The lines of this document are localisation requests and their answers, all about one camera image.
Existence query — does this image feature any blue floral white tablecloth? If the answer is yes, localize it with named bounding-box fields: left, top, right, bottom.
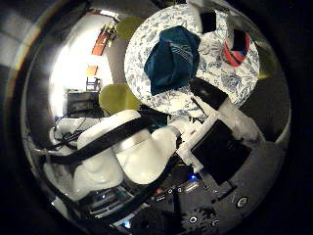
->
left=124, top=3, right=261, bottom=116

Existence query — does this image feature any small orange wall panel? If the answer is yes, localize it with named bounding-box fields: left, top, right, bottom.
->
left=86, top=65, right=99, bottom=77

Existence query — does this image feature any yellow-green chair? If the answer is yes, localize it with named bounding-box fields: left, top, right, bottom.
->
left=257, top=48, right=273, bottom=81
left=116, top=15, right=145, bottom=43
left=98, top=83, right=142, bottom=116

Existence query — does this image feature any dark cabinet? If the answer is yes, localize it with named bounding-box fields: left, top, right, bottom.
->
left=65, top=90, right=102, bottom=118

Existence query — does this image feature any long orange wall panel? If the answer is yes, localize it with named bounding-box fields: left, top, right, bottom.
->
left=91, top=30, right=111, bottom=57

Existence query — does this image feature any teal cloth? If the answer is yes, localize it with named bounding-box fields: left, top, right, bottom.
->
left=143, top=25, right=201, bottom=96

